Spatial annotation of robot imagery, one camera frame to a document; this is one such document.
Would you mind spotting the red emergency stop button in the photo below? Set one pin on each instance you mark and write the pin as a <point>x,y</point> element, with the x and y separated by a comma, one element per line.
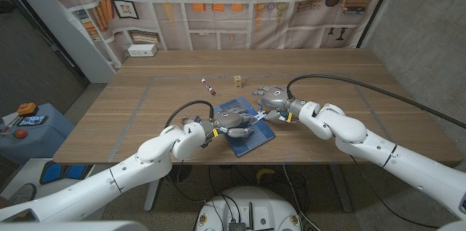
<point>20,133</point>

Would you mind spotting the white power outlet box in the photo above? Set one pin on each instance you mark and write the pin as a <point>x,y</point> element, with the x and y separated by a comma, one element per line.
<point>142,50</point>

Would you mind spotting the white puzzle piece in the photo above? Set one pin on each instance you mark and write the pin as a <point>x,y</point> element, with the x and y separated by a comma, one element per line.
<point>260,116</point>

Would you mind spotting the blue notebook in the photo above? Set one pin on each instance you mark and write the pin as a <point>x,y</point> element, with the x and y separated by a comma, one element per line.
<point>255,138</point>

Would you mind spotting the orange box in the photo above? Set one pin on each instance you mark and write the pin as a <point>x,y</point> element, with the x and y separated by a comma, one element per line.
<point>27,108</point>

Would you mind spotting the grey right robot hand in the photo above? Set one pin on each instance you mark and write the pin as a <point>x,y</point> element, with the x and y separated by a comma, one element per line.
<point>278,98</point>

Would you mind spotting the white table leg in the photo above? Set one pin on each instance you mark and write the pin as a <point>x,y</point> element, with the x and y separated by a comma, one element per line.
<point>151,198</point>

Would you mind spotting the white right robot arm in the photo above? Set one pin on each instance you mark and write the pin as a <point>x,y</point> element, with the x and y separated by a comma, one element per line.
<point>382,147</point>

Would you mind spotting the smartphone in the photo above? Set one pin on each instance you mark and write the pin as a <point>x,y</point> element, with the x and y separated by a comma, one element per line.
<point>32,120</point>

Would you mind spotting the white and blue floor board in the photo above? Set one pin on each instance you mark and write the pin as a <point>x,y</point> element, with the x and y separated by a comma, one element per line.
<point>54,172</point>

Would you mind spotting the yellow object under table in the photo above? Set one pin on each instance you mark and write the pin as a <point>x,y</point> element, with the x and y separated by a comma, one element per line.
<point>265,172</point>

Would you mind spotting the maroon Expo marker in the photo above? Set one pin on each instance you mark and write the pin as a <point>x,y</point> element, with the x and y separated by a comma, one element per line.
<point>208,87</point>

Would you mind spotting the white robot torso base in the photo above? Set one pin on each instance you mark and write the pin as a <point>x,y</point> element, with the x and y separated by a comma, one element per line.
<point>251,205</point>

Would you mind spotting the printed bookshelf backdrop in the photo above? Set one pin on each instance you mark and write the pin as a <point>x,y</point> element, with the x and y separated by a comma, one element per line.
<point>225,23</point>

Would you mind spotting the small wooden block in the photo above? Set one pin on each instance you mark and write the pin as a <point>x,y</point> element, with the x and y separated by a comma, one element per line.
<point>237,81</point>

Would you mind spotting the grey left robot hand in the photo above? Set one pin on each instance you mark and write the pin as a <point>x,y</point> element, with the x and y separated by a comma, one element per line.
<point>229,120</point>

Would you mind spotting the grey sneaker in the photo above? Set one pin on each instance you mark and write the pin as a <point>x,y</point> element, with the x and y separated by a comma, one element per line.
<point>23,194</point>

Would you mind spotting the grey table leg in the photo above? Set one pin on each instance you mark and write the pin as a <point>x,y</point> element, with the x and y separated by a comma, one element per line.
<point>342,191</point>

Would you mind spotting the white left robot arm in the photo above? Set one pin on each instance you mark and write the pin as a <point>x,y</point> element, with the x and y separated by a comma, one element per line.
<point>120,178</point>

